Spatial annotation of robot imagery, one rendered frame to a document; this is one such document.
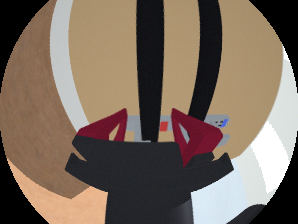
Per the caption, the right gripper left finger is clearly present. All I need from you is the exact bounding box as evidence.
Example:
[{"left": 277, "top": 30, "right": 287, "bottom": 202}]
[{"left": 76, "top": 108, "right": 128, "bottom": 141}]

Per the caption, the black bar with green ends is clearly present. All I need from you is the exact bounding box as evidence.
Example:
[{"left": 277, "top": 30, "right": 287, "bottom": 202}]
[{"left": 188, "top": 0, "right": 222, "bottom": 122}]

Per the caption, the black bar with blue ends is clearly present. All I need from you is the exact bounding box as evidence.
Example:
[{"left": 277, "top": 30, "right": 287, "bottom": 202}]
[{"left": 136, "top": 0, "right": 164, "bottom": 142}]

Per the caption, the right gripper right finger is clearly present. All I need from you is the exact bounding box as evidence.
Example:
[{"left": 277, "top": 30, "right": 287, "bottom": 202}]
[{"left": 171, "top": 108, "right": 223, "bottom": 167}]

